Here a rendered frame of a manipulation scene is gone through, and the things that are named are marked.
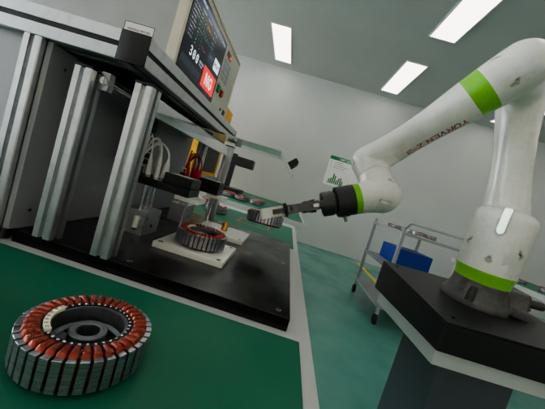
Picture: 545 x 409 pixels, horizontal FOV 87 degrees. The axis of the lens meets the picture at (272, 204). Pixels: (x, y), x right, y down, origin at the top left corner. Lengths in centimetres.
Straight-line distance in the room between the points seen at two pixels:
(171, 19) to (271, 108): 557
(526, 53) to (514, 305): 59
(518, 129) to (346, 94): 544
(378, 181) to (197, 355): 68
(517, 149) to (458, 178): 581
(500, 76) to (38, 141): 97
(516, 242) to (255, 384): 67
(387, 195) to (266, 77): 568
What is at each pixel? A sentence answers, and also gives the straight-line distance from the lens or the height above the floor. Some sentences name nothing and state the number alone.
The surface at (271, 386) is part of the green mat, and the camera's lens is 37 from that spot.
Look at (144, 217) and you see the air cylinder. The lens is 68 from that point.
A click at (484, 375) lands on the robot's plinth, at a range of 80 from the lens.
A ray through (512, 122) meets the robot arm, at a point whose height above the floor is 132.
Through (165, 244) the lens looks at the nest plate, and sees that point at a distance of 63.
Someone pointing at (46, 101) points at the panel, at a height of 98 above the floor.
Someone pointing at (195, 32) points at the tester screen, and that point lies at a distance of 72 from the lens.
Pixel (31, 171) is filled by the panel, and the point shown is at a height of 87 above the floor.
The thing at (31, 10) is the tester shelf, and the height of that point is 110.
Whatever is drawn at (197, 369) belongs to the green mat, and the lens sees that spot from 36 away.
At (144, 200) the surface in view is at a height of 84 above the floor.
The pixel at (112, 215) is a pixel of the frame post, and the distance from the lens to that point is 52.
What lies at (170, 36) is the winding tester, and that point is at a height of 118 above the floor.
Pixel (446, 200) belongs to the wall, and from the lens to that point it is 674.
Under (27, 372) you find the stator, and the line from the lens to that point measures 32.
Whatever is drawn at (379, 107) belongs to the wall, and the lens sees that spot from 644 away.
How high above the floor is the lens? 96
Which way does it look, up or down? 4 degrees down
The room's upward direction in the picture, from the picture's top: 17 degrees clockwise
